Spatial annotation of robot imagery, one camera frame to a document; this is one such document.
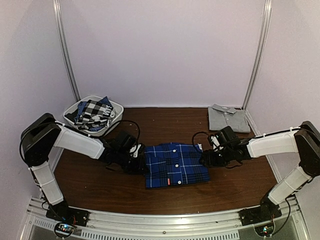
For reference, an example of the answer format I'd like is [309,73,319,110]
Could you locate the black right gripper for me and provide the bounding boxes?
[199,146,234,167]

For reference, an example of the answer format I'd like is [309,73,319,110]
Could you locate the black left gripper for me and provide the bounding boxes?
[115,150,150,176]

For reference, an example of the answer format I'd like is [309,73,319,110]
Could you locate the blue plaid long sleeve shirt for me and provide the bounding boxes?
[144,142,210,189]

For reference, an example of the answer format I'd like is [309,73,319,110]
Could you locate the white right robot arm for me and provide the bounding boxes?
[199,121,320,221]

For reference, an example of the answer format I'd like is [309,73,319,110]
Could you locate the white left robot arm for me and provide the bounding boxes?
[19,113,149,222]

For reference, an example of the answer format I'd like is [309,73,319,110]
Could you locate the folded grey shirt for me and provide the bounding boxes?
[207,104,251,134]

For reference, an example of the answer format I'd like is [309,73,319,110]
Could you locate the white plastic laundry basket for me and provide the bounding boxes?
[63,95,124,137]

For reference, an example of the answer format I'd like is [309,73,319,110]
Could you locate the black white checked shirt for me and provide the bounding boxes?
[74,100,116,132]

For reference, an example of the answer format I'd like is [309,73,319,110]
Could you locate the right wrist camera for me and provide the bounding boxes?
[208,125,238,149]

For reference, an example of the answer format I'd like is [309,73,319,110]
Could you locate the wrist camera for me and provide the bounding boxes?
[115,131,145,158]
[208,125,238,149]

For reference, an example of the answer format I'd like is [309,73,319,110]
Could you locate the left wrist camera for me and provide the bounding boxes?
[115,131,145,158]

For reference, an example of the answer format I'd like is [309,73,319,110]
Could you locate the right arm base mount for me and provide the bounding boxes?
[238,195,282,238]

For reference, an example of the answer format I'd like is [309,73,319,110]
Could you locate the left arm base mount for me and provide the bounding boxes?
[45,199,90,240]

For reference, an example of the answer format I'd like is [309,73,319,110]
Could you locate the aluminium front rail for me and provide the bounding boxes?
[24,198,308,240]

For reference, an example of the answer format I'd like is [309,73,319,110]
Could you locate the right aluminium corner post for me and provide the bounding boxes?
[242,0,273,111]

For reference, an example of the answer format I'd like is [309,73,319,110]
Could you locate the aluminium corner post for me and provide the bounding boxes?
[242,0,273,111]
[52,0,81,102]

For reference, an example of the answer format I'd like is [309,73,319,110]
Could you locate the left aluminium corner post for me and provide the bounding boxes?
[52,0,81,102]

